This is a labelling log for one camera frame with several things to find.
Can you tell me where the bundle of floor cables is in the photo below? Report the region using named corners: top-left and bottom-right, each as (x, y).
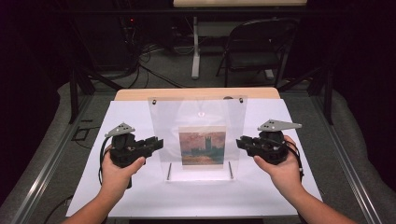
top-left (122, 41), bottom-right (188, 90)

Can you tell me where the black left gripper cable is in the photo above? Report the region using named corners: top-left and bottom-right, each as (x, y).
top-left (97, 136), bottom-right (114, 188)

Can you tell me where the white board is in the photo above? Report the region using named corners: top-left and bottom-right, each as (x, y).
top-left (65, 98), bottom-right (323, 218)

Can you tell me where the wooden table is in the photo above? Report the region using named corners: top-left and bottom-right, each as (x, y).
top-left (114, 87), bottom-right (281, 101)

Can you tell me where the person's right hand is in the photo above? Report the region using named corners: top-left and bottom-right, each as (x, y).
top-left (253, 134), bottom-right (308, 200)

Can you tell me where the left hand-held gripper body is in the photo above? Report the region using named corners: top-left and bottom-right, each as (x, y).
top-left (104, 122), bottom-right (148, 169)

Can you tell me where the black floor cable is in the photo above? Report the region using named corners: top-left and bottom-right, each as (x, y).
top-left (42, 194), bottom-right (75, 224)

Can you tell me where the painting print photo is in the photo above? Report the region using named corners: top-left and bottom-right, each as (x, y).
top-left (177, 125), bottom-right (227, 171)

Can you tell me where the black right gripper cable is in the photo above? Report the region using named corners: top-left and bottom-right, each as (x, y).
top-left (285, 140), bottom-right (306, 184)

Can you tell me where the dark computer tower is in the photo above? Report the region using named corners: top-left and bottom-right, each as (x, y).
top-left (88, 12), bottom-right (139, 72)

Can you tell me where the black folding chair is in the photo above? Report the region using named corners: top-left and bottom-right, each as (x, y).
top-left (216, 18), bottom-right (300, 88)

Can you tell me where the black metal stand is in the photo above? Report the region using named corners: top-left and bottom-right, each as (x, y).
top-left (277, 65), bottom-right (334, 126)
top-left (68, 66), bottom-right (125, 125)

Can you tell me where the person's left hand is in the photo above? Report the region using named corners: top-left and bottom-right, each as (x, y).
top-left (101, 145), bottom-right (147, 200)

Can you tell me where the aluminium rail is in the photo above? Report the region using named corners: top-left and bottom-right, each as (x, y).
top-left (311, 92), bottom-right (387, 224)
top-left (8, 92), bottom-right (94, 224)

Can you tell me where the white desk leg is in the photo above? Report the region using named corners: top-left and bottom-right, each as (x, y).
top-left (191, 16), bottom-right (201, 80)

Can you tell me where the clear acrylic photo frame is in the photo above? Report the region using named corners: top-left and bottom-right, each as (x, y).
top-left (147, 95), bottom-right (248, 183)

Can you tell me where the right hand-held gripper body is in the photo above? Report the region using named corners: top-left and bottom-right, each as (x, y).
top-left (252, 119), bottom-right (304, 166)

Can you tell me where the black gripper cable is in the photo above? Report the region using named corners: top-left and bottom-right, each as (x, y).
top-left (97, 136), bottom-right (114, 188)
top-left (285, 140), bottom-right (306, 184)

